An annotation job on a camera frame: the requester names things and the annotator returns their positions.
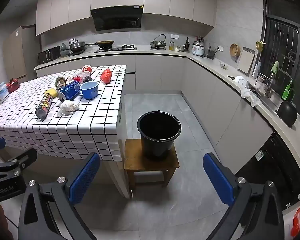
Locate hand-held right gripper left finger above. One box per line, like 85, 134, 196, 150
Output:
19, 152, 100, 240

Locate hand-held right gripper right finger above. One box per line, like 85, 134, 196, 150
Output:
202, 152, 285, 240

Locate black plastic bucket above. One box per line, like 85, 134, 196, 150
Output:
137, 110, 182, 159

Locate yellow sponge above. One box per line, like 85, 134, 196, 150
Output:
45, 88, 59, 99

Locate blue patterned paper cup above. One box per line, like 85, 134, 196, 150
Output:
58, 80, 81, 102

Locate black yellow label can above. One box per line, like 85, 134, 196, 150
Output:
35, 92, 54, 119
55, 76, 67, 90

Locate clear plastic bag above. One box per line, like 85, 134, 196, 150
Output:
69, 71, 87, 83

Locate wooden stool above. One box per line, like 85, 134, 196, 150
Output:
124, 139, 180, 188

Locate black built-in oven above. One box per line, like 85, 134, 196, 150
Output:
236, 130, 300, 210

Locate white checkered tablecloth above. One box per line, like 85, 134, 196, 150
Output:
0, 65, 127, 162

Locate red box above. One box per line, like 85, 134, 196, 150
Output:
6, 78, 20, 93

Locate crumpled white tissue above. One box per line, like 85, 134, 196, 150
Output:
57, 99, 80, 117

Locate light blue plastic bowl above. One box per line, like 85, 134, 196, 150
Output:
79, 81, 99, 100

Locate white red bag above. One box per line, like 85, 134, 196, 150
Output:
282, 197, 300, 240

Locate white cloth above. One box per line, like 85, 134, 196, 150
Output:
240, 87, 262, 107

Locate wooden door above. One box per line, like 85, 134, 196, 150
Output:
4, 25, 37, 80

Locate black frying pan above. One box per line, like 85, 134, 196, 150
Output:
276, 101, 298, 128

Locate white plate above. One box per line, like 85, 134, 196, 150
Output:
234, 75, 248, 89

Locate red plastic bag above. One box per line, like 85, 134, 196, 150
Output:
100, 68, 113, 84

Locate black microwave oven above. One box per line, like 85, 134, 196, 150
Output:
37, 45, 61, 64

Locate steel faucet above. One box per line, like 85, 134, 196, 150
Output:
255, 72, 274, 98

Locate green detergent bottle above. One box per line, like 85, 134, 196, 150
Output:
282, 79, 296, 103

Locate grey lower kitchen cabinets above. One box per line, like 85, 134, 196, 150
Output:
34, 50, 300, 188

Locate white cutting board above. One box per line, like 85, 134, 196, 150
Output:
237, 47, 256, 75

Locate dark pot with lid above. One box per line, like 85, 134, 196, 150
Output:
69, 40, 87, 54

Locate black utensil holder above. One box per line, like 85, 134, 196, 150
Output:
207, 44, 218, 60

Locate round bamboo basket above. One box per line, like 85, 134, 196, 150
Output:
229, 43, 241, 58

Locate black gas stove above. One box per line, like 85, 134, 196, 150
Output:
94, 44, 137, 53

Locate white rice cooker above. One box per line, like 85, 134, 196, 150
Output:
192, 41, 206, 56

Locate black wok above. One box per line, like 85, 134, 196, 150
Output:
86, 40, 115, 48

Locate dark barred window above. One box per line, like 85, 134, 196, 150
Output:
262, 0, 300, 110

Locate black range hood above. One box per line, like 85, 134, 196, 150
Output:
90, 5, 143, 32

